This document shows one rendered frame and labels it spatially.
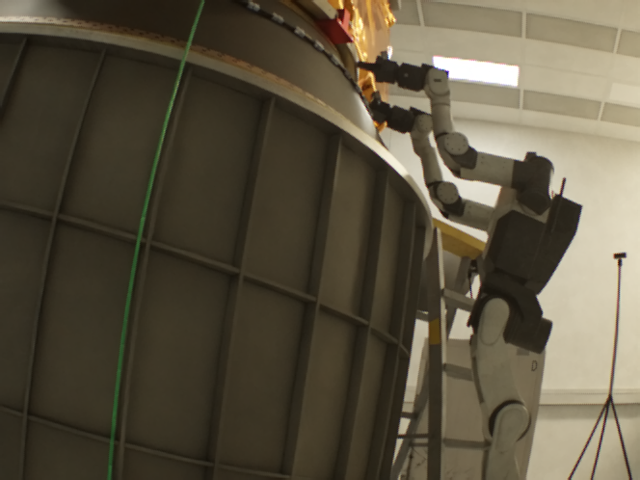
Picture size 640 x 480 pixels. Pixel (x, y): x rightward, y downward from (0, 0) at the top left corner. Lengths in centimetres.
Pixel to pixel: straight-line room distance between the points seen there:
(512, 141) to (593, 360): 319
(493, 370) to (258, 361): 96
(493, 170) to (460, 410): 324
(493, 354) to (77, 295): 132
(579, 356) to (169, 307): 839
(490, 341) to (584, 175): 812
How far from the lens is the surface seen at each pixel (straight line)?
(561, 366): 952
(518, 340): 237
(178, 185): 149
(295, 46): 194
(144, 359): 141
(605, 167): 1044
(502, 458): 227
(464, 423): 534
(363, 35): 292
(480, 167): 229
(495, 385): 231
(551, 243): 240
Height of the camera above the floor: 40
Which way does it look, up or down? 18 degrees up
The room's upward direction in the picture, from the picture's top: 8 degrees clockwise
